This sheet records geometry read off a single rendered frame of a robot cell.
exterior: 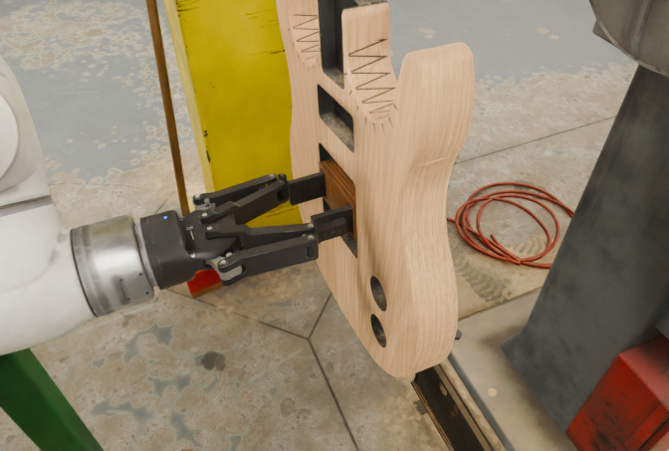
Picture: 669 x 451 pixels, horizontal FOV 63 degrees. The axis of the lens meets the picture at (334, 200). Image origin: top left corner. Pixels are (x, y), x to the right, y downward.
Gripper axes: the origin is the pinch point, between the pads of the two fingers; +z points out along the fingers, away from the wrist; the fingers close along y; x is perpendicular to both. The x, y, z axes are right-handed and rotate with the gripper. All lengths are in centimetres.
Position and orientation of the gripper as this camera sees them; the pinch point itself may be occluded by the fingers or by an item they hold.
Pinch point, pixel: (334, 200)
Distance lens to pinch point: 60.1
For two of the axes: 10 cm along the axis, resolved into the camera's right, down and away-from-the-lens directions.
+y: 3.9, 5.1, -7.7
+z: 9.2, -2.7, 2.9
